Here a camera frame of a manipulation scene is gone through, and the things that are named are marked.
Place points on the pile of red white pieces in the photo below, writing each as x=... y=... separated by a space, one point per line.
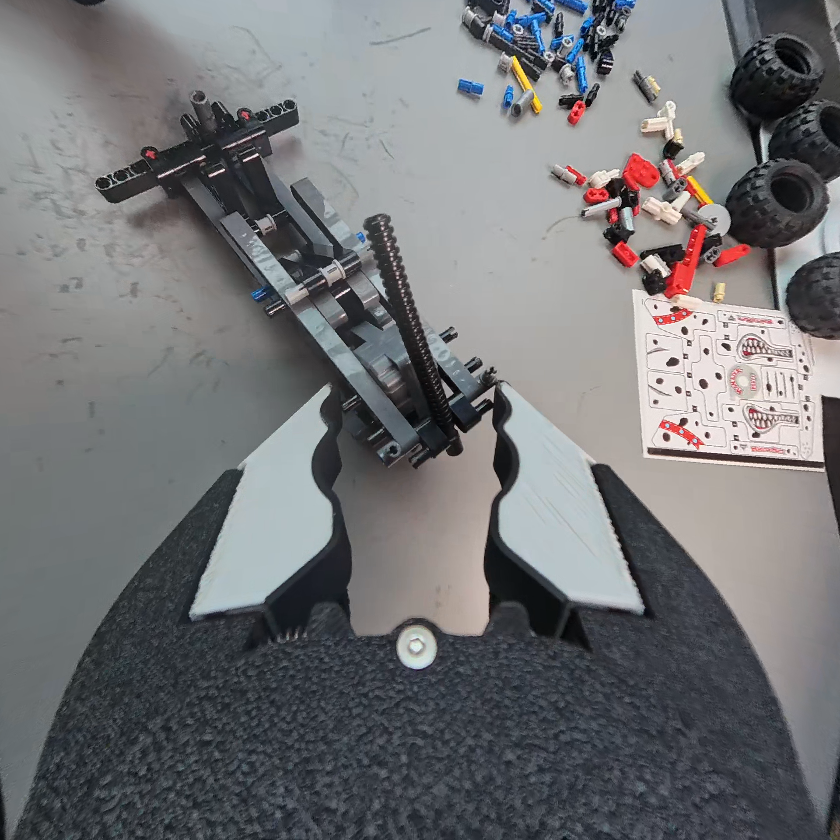
x=679 y=275

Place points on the light grey tube piece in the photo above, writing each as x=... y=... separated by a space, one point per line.
x=202 y=105

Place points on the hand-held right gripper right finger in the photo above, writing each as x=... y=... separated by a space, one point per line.
x=564 y=525

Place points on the grey black toy chassis model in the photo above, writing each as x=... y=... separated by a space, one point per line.
x=262 y=262

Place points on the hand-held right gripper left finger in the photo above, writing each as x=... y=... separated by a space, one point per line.
x=269 y=525

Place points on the pile of blue black pins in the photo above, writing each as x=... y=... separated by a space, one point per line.
x=471 y=85

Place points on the white sticker sheet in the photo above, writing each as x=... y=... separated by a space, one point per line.
x=695 y=420

